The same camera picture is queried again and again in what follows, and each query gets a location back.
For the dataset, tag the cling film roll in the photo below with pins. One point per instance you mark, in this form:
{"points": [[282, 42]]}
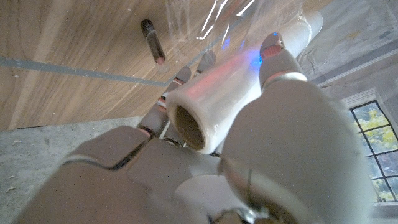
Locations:
{"points": [[214, 102]]}

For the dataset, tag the clear cling film sheet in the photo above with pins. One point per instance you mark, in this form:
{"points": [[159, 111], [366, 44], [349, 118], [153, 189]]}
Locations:
{"points": [[236, 18]]}

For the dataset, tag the printed window backdrop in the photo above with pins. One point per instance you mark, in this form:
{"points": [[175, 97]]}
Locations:
{"points": [[357, 62]]}

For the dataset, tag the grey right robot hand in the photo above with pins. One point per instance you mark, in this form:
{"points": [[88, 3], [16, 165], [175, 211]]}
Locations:
{"points": [[280, 161]]}

